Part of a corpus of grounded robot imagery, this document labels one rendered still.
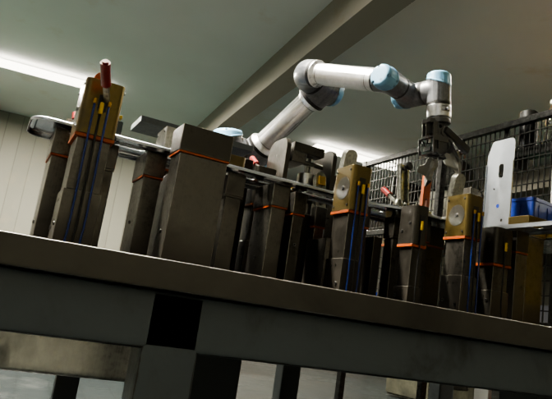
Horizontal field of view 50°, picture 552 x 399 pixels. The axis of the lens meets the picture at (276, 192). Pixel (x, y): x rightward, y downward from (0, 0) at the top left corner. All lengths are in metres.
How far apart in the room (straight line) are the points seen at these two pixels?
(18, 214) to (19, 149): 0.90
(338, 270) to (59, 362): 0.68
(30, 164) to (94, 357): 7.74
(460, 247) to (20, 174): 7.58
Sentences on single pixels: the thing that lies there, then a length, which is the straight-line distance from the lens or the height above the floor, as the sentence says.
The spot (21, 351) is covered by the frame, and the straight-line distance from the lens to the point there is 1.09.
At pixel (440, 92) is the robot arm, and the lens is 1.91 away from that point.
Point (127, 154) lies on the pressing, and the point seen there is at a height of 1.00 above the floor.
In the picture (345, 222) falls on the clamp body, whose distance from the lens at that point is 1.47.
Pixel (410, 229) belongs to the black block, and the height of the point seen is 0.92.
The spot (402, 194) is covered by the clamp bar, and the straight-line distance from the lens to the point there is 2.02.
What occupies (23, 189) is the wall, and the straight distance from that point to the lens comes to 8.72.
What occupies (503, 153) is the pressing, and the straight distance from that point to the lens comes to 2.13.
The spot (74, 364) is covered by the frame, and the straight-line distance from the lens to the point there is 1.09.
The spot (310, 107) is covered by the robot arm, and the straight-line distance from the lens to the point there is 2.22.
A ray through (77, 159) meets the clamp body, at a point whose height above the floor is 0.89.
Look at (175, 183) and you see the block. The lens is 1.29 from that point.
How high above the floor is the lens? 0.65
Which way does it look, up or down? 12 degrees up
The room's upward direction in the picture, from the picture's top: 9 degrees clockwise
